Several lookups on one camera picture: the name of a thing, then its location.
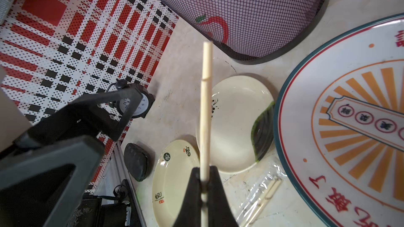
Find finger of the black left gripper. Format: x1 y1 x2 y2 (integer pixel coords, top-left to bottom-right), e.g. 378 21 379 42
1 136 105 227
14 88 143 149

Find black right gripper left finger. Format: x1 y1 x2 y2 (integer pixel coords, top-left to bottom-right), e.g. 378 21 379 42
173 168 202 227

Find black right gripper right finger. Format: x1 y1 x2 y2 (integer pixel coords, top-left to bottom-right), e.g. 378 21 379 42
207 166 238 227

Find wrapped disposable chopsticks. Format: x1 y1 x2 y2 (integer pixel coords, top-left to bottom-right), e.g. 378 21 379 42
236 158 287 227

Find black alarm clock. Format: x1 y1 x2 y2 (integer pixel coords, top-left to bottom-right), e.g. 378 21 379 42
105 78 156 120

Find cream plate with flower print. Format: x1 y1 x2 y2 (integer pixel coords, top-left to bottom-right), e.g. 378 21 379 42
210 75 274 174

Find white plate with teal rim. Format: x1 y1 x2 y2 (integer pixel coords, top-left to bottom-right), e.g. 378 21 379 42
274 14 404 227

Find black mesh waste bin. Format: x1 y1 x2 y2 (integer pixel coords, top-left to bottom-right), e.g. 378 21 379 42
161 0 328 65

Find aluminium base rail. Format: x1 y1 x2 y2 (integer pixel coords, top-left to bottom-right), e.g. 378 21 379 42
93 141 146 227

